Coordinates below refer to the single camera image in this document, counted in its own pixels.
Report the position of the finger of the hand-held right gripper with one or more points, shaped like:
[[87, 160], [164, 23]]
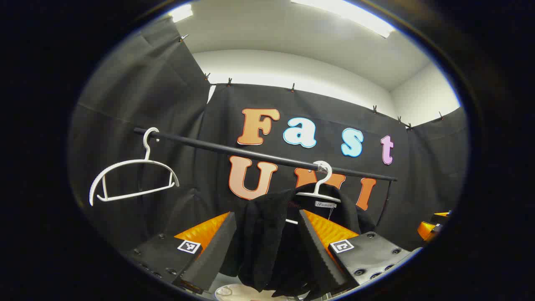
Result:
[[427, 229]]

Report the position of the ceiling light panel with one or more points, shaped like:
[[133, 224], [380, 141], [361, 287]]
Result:
[[182, 12]]

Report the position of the black metal clothes rack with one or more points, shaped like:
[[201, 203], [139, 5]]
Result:
[[234, 150]]

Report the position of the black ribbed knit sweater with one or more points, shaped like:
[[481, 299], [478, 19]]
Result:
[[263, 234]]

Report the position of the black backdrop cloth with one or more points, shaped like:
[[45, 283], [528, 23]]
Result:
[[167, 104]]

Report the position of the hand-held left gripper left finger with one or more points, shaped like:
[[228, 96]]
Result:
[[213, 255]]

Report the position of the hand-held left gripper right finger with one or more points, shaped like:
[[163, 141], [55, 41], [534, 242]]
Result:
[[317, 255]]

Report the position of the row of small backdrop clips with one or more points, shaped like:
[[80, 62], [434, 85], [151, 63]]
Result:
[[293, 88]]

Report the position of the white plastic clothes hanger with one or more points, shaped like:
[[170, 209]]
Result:
[[316, 195], [146, 154]]

